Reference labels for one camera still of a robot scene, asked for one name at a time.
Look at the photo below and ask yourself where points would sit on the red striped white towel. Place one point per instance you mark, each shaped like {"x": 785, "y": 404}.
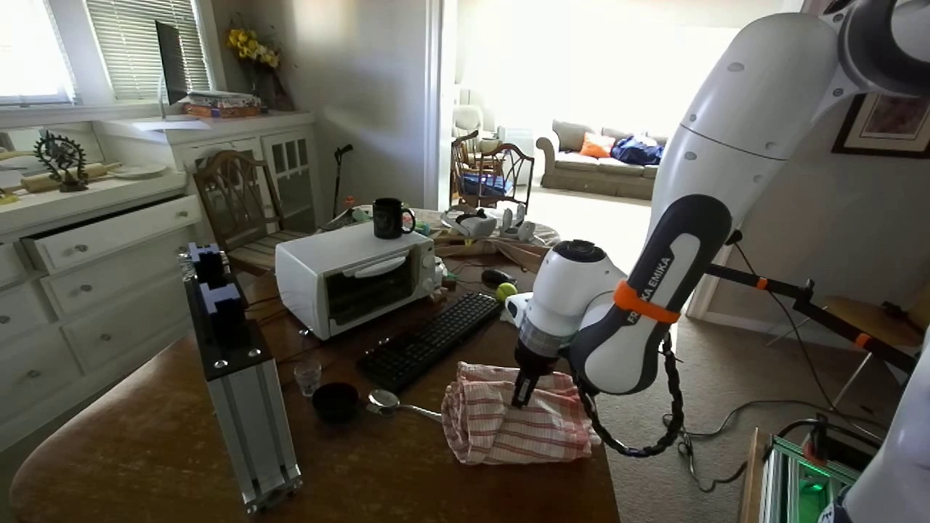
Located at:
{"x": 484, "y": 425}

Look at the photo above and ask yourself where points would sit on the green-lit device box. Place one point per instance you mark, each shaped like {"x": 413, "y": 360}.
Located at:
{"x": 804, "y": 484}

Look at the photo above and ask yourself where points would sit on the wooden side table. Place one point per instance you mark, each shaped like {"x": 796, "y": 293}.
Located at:
{"x": 872, "y": 322}

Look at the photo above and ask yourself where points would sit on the black metal ornament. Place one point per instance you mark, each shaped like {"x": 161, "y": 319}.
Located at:
{"x": 60, "y": 155}

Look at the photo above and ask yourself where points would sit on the yellow-green tennis ball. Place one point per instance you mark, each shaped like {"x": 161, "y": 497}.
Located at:
{"x": 504, "y": 290}

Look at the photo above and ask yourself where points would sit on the grey sofa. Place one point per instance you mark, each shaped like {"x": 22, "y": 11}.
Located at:
{"x": 583, "y": 176}

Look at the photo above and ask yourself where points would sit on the wooden armchair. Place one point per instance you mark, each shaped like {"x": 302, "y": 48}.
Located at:
{"x": 490, "y": 186}

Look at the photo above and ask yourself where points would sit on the black rod with orange bands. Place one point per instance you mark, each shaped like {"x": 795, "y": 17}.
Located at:
{"x": 795, "y": 296}

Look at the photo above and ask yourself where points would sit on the white glazed cabinet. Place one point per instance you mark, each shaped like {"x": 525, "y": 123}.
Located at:
{"x": 292, "y": 162}

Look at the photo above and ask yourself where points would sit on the black mug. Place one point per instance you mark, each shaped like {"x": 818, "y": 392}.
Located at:
{"x": 390, "y": 219}

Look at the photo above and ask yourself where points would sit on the wooden board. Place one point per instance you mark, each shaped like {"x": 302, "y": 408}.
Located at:
{"x": 38, "y": 181}

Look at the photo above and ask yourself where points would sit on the stack of colourful books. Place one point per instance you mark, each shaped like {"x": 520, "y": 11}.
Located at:
{"x": 218, "y": 106}

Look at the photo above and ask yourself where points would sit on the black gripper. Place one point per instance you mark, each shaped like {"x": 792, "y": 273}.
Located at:
{"x": 538, "y": 364}

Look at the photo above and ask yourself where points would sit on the metal spoon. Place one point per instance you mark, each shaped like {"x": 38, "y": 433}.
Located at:
{"x": 382, "y": 398}

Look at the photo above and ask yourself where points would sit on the blue cushion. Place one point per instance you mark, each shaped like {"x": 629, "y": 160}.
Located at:
{"x": 637, "y": 149}

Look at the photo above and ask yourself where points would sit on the white bowl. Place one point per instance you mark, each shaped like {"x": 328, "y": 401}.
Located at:
{"x": 478, "y": 228}

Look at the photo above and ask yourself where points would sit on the black computer mouse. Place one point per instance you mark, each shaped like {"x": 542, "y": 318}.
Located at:
{"x": 496, "y": 277}

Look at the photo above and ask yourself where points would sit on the yellow flower bouquet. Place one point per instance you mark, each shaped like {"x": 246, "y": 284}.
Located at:
{"x": 251, "y": 48}

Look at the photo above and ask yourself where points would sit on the small clear glass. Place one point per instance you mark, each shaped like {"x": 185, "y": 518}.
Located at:
{"x": 308, "y": 377}

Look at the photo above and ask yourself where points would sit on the black computer keyboard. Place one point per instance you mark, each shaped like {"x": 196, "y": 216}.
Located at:
{"x": 430, "y": 340}

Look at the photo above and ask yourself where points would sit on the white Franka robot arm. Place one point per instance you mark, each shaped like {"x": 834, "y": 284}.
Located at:
{"x": 756, "y": 106}

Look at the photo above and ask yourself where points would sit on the orange cushion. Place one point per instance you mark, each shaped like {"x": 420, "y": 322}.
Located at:
{"x": 596, "y": 146}

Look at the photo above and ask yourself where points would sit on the carved wooden chair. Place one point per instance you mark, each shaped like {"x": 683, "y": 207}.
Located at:
{"x": 233, "y": 191}

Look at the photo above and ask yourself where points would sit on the framed wall picture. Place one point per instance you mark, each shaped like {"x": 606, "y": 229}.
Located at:
{"x": 888, "y": 120}

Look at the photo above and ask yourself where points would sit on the white drawer dresser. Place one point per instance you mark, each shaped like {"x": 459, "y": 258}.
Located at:
{"x": 96, "y": 290}

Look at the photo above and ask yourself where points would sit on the white toaster oven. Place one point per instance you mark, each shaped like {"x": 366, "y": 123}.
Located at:
{"x": 328, "y": 255}

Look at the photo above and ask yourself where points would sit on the aluminium extrusion stand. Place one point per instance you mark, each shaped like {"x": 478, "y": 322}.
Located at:
{"x": 247, "y": 396}

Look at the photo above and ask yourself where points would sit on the small black cup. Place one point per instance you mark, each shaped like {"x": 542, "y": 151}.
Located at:
{"x": 336, "y": 401}

